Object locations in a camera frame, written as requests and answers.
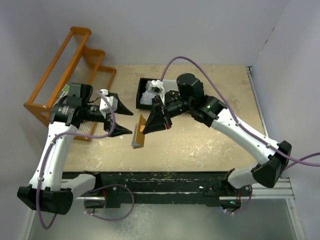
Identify orange wooden tiered rack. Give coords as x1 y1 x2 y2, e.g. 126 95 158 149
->
23 26 117 143

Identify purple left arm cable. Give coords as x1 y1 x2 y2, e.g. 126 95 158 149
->
36 90 116 230

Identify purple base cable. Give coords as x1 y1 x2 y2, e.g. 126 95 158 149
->
83 183 136 221

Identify black item in box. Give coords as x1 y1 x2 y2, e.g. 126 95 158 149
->
165 90 179 101

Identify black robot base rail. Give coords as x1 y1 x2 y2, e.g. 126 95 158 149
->
73 171 252 210

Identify white cards in box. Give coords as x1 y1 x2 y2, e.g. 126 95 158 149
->
139 91 155 105

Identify yellow leather card holder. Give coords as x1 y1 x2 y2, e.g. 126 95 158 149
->
131 114 147 149

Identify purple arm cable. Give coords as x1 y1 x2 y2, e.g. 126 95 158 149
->
160 56 320 167
36 90 116 230

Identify black three-compartment organizer box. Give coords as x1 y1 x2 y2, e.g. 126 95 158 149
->
136 73 205 117

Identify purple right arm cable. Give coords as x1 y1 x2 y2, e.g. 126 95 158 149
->
160 56 320 167

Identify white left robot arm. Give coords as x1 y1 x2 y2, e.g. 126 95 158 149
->
17 83 133 215

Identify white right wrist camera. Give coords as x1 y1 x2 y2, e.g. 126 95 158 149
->
145 79 165 103

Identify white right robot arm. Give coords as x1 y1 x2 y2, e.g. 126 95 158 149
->
142 73 292 196

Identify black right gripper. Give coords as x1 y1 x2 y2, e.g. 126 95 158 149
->
142 95 193 133

